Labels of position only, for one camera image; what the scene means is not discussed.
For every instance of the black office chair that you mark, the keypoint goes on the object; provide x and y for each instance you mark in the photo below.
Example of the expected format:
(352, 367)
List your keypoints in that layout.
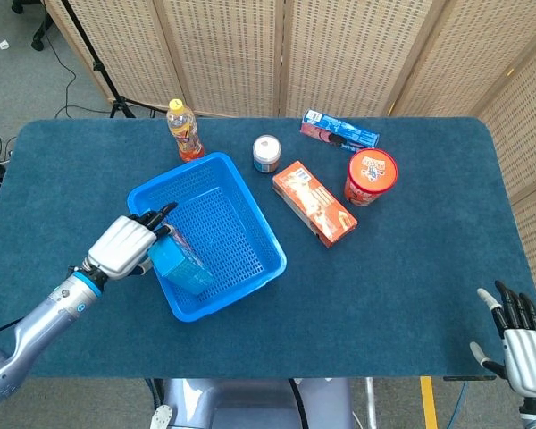
(38, 42)

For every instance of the wicker folding screen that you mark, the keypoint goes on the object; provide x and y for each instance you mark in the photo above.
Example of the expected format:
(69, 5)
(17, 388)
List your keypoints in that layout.
(339, 53)

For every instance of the blue perforated plastic basket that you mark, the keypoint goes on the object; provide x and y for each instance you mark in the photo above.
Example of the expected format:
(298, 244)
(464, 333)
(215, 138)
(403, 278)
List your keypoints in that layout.
(232, 232)

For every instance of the red instant noodle cup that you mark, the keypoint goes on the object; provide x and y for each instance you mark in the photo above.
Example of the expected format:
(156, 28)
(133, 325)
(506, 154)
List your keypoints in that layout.
(371, 167)

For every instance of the teal table mat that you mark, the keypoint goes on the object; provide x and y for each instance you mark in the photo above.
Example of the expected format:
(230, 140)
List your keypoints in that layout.
(339, 290)

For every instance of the glass jar white lid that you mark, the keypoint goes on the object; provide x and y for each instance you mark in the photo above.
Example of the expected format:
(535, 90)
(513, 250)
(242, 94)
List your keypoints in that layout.
(266, 149)

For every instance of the black tripod stand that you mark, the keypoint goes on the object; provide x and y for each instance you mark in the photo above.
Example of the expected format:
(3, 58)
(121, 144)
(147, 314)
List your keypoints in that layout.
(99, 67)

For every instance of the silver table leg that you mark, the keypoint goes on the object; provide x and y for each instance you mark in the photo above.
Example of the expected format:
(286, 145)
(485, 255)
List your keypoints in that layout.
(371, 402)

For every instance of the grey robot torso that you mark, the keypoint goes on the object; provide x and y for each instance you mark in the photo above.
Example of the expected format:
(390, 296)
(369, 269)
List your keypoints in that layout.
(250, 402)

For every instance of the orange cracker box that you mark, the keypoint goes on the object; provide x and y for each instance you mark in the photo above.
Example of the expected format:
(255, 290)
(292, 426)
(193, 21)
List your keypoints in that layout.
(312, 201)

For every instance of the light blue cardboard box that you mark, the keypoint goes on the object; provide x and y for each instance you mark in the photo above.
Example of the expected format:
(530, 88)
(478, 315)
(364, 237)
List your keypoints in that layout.
(178, 268)

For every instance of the iced tea bottle yellow cap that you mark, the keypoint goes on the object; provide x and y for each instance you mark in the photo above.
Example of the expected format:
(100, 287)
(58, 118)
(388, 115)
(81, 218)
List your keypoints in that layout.
(185, 134)

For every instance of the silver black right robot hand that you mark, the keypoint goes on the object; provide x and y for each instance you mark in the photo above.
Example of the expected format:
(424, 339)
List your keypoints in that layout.
(527, 357)

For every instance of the blue cookie package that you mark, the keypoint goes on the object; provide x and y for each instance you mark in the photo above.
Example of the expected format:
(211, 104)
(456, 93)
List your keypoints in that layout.
(339, 132)

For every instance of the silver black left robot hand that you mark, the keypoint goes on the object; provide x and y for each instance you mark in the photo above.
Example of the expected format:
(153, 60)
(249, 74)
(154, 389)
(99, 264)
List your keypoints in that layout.
(120, 246)

